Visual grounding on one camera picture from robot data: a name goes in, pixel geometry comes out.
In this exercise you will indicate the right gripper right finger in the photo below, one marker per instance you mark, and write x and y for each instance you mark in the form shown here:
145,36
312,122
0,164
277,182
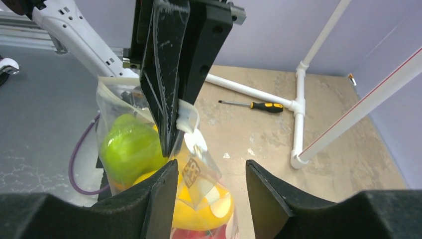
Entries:
282,211

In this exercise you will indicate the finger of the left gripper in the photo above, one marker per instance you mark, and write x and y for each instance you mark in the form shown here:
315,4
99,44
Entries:
209,25
157,37

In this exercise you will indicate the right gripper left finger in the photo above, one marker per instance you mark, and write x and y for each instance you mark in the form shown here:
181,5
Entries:
144,211

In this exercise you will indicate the green pear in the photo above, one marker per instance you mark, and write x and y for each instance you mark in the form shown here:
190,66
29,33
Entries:
129,150

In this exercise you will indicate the clear dotted zip bag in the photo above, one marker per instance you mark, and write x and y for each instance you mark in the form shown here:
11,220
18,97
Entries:
119,96

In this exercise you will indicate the smooth red apple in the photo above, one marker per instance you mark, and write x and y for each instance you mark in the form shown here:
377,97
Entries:
218,233

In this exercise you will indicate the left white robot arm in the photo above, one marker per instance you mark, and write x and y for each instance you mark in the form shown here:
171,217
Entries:
64,21

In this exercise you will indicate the yellow black screwdriver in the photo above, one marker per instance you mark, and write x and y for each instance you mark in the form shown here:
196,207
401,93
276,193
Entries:
266,107

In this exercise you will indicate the white vertical pole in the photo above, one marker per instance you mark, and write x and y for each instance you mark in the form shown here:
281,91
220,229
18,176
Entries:
406,72

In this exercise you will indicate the white pvc pipe frame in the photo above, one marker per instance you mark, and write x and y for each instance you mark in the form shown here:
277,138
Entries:
298,105

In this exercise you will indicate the aluminium frame rail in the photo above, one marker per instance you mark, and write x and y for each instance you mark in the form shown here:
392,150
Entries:
20,31

